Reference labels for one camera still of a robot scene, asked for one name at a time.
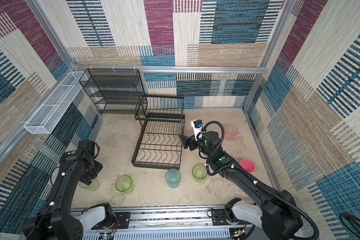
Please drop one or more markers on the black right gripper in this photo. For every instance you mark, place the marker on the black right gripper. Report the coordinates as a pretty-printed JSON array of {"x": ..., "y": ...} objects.
[{"x": 187, "y": 141}]

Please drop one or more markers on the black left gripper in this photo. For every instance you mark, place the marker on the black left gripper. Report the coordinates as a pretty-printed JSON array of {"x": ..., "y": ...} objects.
[{"x": 87, "y": 179}]

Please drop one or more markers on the pale frosted green cup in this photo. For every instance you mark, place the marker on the pale frosted green cup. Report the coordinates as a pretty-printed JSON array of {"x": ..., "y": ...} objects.
[{"x": 93, "y": 186}]

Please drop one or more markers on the teal frosted cup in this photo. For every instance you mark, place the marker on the teal frosted cup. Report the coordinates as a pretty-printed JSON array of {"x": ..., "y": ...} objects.
[{"x": 173, "y": 178}]

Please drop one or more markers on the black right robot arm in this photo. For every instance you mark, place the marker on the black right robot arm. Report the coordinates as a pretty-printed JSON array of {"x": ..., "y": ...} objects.
[{"x": 279, "y": 220}]

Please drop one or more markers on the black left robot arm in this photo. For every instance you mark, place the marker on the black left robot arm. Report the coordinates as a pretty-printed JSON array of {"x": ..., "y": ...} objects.
[{"x": 54, "y": 220}]

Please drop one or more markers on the black two-tier dish rack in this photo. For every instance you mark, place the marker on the black two-tier dish rack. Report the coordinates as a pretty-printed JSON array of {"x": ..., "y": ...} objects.
[{"x": 162, "y": 120}]

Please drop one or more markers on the black mesh shelf rack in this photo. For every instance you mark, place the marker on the black mesh shelf rack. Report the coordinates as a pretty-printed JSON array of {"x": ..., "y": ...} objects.
[{"x": 113, "y": 91}]

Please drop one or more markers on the clear pink cup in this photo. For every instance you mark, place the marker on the clear pink cup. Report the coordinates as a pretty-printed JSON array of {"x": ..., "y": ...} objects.
[{"x": 231, "y": 132}]

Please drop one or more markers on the pink cup near right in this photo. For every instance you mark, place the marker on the pink cup near right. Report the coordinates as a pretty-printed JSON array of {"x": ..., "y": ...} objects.
[{"x": 248, "y": 165}]

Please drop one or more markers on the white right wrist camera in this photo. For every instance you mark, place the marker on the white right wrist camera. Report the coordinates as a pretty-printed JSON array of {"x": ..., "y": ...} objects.
[{"x": 198, "y": 128}]

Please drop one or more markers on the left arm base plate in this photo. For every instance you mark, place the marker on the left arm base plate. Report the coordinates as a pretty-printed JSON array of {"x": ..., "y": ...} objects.
[{"x": 119, "y": 220}]

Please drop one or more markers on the white wire mesh basket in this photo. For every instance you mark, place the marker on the white wire mesh basket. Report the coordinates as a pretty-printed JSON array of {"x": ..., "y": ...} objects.
[{"x": 45, "y": 119}]

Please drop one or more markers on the aluminium front rail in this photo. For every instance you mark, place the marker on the aluminium front rail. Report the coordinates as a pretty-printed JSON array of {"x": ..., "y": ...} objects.
[{"x": 235, "y": 210}]

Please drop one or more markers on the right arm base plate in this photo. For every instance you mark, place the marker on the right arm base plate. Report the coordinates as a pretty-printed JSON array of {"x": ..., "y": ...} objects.
[{"x": 219, "y": 218}]

